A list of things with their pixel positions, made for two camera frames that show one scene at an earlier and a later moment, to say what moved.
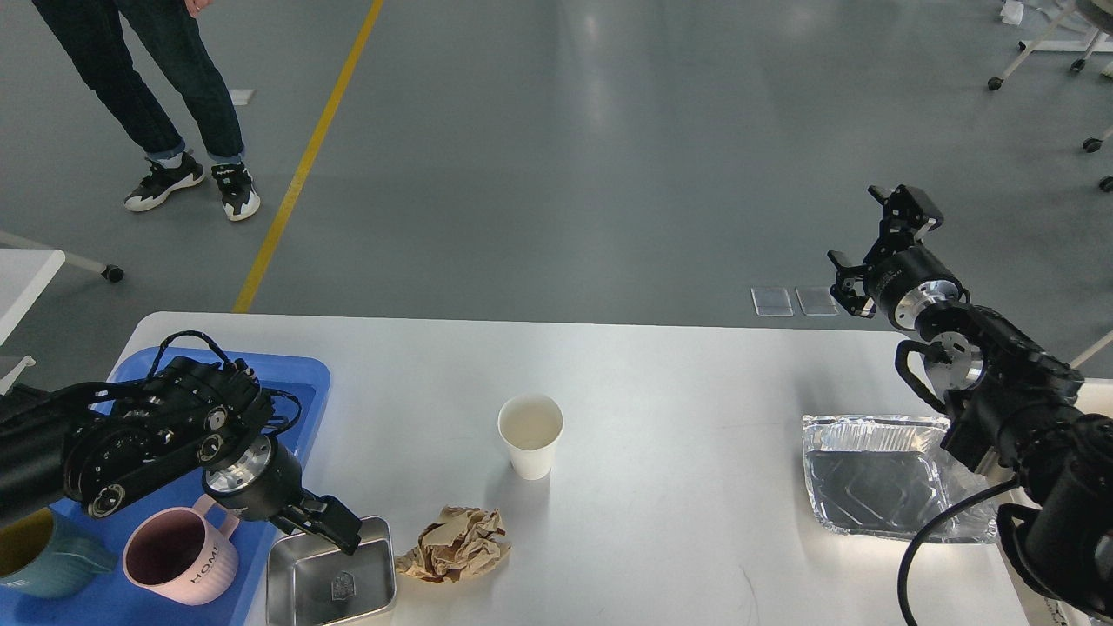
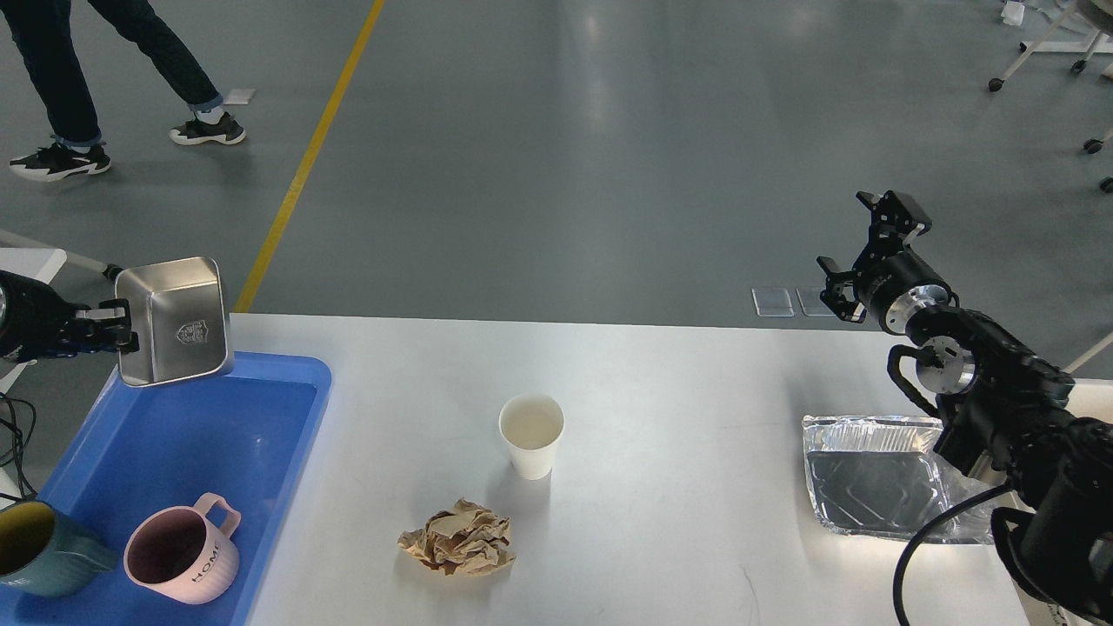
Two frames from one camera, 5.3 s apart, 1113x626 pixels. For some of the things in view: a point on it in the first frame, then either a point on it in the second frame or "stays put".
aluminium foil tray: [890, 475] stays put
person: [96, 34] → [43, 32]
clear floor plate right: [816, 301] stays put
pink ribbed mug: [183, 554] stays put
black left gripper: [260, 479] → [34, 322]
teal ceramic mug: [42, 556] stays put
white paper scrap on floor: [241, 96] stays put
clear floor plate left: [772, 302] stays put
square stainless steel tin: [310, 582] → [176, 312]
